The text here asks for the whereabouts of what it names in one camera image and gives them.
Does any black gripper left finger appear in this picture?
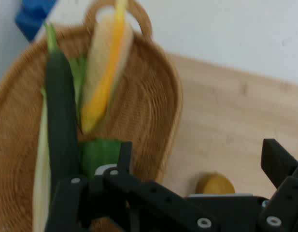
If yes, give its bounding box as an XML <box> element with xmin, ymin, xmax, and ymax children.
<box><xmin>44</xmin><ymin>141</ymin><xmax>220</xmax><ymax>232</ymax></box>

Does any pale green white leek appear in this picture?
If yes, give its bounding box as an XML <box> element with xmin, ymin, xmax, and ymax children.
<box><xmin>32</xmin><ymin>22</ymin><xmax>60</xmax><ymax>232</ymax></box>

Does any green leaf piece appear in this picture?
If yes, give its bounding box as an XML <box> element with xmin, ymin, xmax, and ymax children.
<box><xmin>79</xmin><ymin>138</ymin><xmax>122</xmax><ymax>179</ymax></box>

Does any light wooden board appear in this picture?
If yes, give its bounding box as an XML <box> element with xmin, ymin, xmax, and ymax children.
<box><xmin>160</xmin><ymin>53</ymin><xmax>298</xmax><ymax>197</ymax></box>

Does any woven wicker basket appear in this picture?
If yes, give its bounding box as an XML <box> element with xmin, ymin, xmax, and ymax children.
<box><xmin>0</xmin><ymin>0</ymin><xmax>184</xmax><ymax>232</ymax></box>

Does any yellow corn cob pale husk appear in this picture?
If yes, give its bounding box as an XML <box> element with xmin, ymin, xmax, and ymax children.
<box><xmin>79</xmin><ymin>0</ymin><xmax>135</xmax><ymax>134</ymax></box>

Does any yellow mango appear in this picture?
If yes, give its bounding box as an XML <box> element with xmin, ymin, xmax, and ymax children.
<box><xmin>196</xmin><ymin>171</ymin><xmax>236</xmax><ymax>195</ymax></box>

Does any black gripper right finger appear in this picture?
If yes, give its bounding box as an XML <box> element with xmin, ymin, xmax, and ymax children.
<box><xmin>258</xmin><ymin>138</ymin><xmax>298</xmax><ymax>232</ymax></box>

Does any dark green cucumber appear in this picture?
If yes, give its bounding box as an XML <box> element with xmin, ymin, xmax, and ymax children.
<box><xmin>44</xmin><ymin>50</ymin><xmax>81</xmax><ymax>186</ymax></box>

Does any blue plastic object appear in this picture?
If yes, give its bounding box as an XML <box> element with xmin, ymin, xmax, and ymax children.
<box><xmin>14</xmin><ymin>0</ymin><xmax>58</xmax><ymax>42</ymax></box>

